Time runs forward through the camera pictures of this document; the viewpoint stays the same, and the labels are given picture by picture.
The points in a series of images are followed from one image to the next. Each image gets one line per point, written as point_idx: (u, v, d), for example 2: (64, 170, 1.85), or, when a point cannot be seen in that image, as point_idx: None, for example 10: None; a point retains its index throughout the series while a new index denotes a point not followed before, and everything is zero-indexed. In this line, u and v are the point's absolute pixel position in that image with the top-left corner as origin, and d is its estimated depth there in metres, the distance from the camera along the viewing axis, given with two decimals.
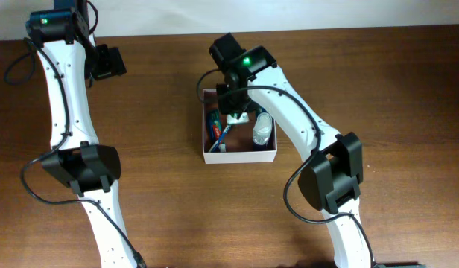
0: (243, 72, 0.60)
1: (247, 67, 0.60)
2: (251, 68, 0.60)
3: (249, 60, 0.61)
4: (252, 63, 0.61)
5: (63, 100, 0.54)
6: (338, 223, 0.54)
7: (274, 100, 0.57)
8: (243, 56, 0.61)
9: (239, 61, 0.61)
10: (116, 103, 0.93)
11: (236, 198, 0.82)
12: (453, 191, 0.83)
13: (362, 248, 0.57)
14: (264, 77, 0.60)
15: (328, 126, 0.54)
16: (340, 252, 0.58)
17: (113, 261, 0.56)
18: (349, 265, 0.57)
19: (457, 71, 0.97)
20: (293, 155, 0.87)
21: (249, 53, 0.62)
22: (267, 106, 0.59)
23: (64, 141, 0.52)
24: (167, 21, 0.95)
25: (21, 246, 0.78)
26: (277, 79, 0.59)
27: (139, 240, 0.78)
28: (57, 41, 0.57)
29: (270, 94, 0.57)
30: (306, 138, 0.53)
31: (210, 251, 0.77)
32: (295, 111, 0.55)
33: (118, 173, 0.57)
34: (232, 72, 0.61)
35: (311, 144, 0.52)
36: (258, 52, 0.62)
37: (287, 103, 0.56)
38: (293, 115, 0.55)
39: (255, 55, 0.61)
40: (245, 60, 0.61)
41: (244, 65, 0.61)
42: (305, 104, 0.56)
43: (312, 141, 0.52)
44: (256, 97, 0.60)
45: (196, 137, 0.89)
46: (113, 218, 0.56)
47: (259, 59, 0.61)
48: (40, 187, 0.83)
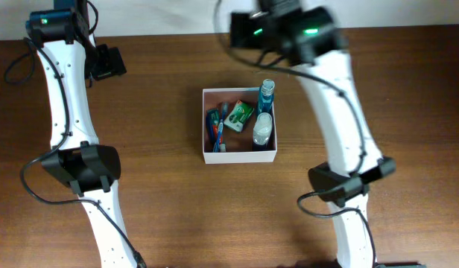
0: (302, 47, 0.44)
1: (302, 37, 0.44)
2: (311, 42, 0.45)
3: (310, 27, 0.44)
4: (311, 33, 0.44)
5: (64, 100, 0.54)
6: (344, 217, 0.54)
7: (329, 100, 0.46)
8: (308, 22, 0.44)
9: (300, 27, 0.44)
10: (117, 103, 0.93)
11: (236, 198, 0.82)
12: (454, 191, 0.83)
13: (366, 246, 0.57)
14: (327, 67, 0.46)
15: (372, 145, 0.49)
16: (343, 247, 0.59)
17: (113, 261, 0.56)
18: (349, 261, 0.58)
19: (457, 71, 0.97)
20: (293, 154, 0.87)
21: (318, 22, 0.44)
22: (314, 95, 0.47)
23: (64, 141, 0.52)
24: (166, 21, 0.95)
25: (22, 246, 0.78)
26: (339, 71, 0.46)
27: (140, 239, 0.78)
28: (57, 41, 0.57)
29: (326, 89, 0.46)
30: (349, 157, 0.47)
31: (210, 251, 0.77)
32: (348, 121, 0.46)
33: (118, 173, 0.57)
34: (282, 37, 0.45)
35: (351, 165, 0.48)
36: (328, 25, 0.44)
37: (342, 109, 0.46)
38: (344, 125, 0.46)
39: (323, 27, 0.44)
40: (304, 26, 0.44)
41: (306, 36, 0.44)
42: (359, 112, 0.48)
43: (355, 162, 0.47)
44: (303, 72, 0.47)
45: (195, 137, 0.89)
46: (113, 219, 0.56)
47: (325, 39, 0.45)
48: (41, 187, 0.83)
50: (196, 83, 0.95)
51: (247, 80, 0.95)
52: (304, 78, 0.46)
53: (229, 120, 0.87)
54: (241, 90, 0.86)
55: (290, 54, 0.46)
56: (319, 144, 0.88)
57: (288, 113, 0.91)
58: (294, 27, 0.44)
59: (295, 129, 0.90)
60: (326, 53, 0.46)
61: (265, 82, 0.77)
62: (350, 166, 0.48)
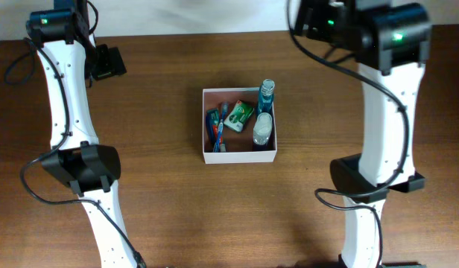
0: (384, 48, 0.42)
1: (384, 36, 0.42)
2: (392, 47, 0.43)
3: (398, 31, 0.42)
4: (394, 36, 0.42)
5: (64, 100, 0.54)
6: (358, 214, 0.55)
7: (387, 112, 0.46)
8: (397, 25, 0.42)
9: (389, 27, 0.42)
10: (117, 103, 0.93)
11: (236, 198, 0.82)
12: (454, 191, 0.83)
13: (373, 246, 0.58)
14: (399, 80, 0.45)
15: (410, 163, 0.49)
16: (350, 242, 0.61)
17: (113, 261, 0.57)
18: (353, 257, 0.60)
19: (457, 71, 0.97)
20: (293, 154, 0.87)
21: (407, 28, 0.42)
22: (370, 101, 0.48)
23: (64, 141, 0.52)
24: (166, 21, 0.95)
25: (22, 246, 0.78)
26: (408, 85, 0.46)
27: (139, 239, 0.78)
28: (57, 41, 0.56)
29: (387, 103, 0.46)
30: (384, 169, 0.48)
31: (210, 251, 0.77)
32: (396, 137, 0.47)
33: (118, 173, 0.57)
34: (363, 32, 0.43)
35: (384, 176, 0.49)
36: (417, 33, 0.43)
37: (393, 123, 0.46)
38: (390, 138, 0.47)
39: (410, 35, 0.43)
40: (393, 29, 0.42)
41: (392, 39, 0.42)
42: (411, 129, 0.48)
43: (389, 175, 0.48)
44: (367, 76, 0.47)
45: (195, 137, 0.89)
46: (113, 218, 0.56)
47: (409, 46, 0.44)
48: (41, 187, 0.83)
50: (196, 83, 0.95)
51: (247, 80, 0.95)
52: (366, 83, 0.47)
53: (229, 120, 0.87)
54: (241, 90, 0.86)
55: (363, 52, 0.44)
56: (319, 144, 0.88)
57: (288, 113, 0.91)
58: (378, 25, 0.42)
59: (295, 129, 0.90)
60: (403, 64, 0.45)
61: (265, 82, 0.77)
62: (381, 178, 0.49)
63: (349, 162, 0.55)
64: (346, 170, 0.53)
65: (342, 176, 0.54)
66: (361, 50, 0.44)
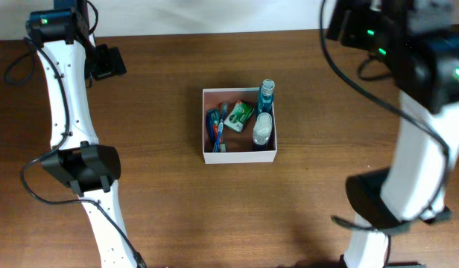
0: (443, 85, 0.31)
1: (443, 71, 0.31)
2: (454, 85, 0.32)
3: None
4: (455, 70, 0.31)
5: (64, 100, 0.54)
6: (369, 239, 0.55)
7: (428, 153, 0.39)
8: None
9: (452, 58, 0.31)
10: (116, 103, 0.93)
11: (236, 199, 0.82)
12: (454, 191, 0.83)
13: (378, 263, 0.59)
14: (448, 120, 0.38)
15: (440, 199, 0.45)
16: (355, 251, 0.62)
17: (113, 261, 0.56)
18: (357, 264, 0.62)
19: None
20: (293, 154, 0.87)
21: None
22: (411, 135, 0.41)
23: (64, 141, 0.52)
24: (166, 21, 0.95)
25: (22, 246, 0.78)
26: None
27: (140, 239, 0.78)
28: (57, 41, 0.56)
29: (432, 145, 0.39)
30: (413, 206, 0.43)
31: (211, 251, 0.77)
32: (429, 182, 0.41)
33: (118, 173, 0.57)
34: (416, 61, 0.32)
35: (411, 213, 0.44)
36: None
37: (431, 170, 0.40)
38: (424, 185, 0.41)
39: None
40: (458, 59, 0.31)
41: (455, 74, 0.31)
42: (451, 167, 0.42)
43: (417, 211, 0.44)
44: (410, 113, 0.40)
45: (195, 137, 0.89)
46: (113, 218, 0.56)
47: None
48: (41, 187, 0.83)
50: (196, 83, 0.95)
51: (247, 80, 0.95)
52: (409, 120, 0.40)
53: (229, 120, 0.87)
54: (241, 90, 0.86)
55: (413, 86, 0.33)
56: (319, 144, 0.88)
57: (287, 113, 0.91)
58: (437, 53, 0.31)
59: (294, 129, 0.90)
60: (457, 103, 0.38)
61: (265, 82, 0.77)
62: (408, 214, 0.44)
63: (371, 183, 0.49)
64: (363, 193, 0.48)
65: (360, 199, 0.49)
66: (412, 84, 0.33)
